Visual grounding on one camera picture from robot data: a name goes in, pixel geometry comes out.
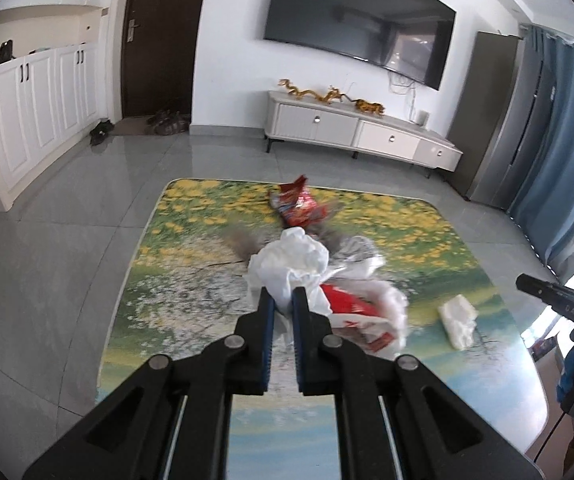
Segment white plastic bag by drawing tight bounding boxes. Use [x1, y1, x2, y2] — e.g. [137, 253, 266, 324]
[246, 228, 331, 316]

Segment red chip bag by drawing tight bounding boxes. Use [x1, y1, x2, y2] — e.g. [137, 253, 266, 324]
[269, 174, 331, 229]

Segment red white paper bag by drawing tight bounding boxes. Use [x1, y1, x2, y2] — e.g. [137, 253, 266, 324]
[322, 280, 409, 361]

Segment blue curtain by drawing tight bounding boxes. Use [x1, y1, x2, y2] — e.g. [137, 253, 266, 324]
[508, 26, 574, 282]

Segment white crumpled tissue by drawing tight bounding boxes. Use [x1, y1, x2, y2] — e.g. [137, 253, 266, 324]
[438, 295, 478, 351]

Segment flower landscape floor mat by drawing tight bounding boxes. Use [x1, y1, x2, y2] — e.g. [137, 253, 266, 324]
[97, 179, 547, 479]

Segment silver foil wrapper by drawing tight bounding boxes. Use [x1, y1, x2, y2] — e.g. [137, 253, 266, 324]
[319, 232, 386, 278]

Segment grey refrigerator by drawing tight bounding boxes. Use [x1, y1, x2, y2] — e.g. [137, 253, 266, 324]
[447, 32, 556, 210]

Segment small white router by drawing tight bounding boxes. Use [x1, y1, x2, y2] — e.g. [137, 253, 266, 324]
[413, 110, 429, 128]

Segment black shoes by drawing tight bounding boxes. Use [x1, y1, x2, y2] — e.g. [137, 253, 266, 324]
[90, 119, 115, 146]

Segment pile of dark shoes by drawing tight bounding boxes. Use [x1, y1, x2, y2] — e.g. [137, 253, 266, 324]
[146, 110, 191, 136]

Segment white TV cabinet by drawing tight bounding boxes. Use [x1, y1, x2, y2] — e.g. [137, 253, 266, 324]
[264, 91, 462, 172]

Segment golden tiger figurine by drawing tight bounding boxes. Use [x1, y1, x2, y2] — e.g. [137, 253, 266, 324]
[353, 99, 385, 116]

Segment long golden dragon figurine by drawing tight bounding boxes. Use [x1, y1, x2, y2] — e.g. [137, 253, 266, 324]
[277, 78, 350, 104]

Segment dark brown door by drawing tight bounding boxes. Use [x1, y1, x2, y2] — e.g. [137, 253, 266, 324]
[121, 0, 203, 117]

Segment black bag on counter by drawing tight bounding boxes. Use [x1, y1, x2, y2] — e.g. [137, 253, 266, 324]
[0, 39, 15, 65]

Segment white wall cupboards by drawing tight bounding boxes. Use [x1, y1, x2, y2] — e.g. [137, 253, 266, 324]
[0, 0, 110, 211]

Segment wall mounted black television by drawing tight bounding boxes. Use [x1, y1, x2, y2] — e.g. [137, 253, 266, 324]
[263, 0, 456, 90]

